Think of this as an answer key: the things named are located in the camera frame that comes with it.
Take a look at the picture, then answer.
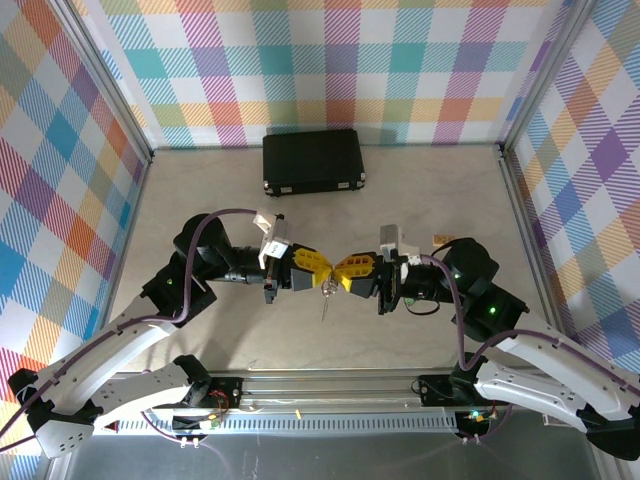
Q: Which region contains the aluminium frame post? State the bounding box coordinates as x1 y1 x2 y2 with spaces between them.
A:
499 0 601 154
53 0 154 164

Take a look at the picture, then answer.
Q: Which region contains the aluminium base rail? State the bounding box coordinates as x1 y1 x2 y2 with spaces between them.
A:
209 368 454 416

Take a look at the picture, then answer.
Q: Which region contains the thin purple base cable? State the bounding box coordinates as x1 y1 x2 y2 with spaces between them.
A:
456 402 520 452
137 404 235 475

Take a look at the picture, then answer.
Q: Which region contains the aluminium frame floor rail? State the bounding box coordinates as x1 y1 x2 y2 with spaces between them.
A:
39 152 154 480
497 143 571 334

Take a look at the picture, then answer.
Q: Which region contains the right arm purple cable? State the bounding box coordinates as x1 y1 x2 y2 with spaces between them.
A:
419 253 640 407

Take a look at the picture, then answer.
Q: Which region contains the small controller board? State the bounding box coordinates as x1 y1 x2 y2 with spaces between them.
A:
171 411 225 435
458 407 497 427

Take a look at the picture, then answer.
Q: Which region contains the thin black loop cable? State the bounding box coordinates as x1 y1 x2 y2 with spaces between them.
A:
403 294 442 317

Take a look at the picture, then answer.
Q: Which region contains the white slotted cable duct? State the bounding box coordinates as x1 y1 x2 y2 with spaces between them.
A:
117 411 462 437

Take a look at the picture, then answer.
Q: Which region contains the black hard case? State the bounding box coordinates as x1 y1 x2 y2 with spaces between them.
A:
261 128 367 198

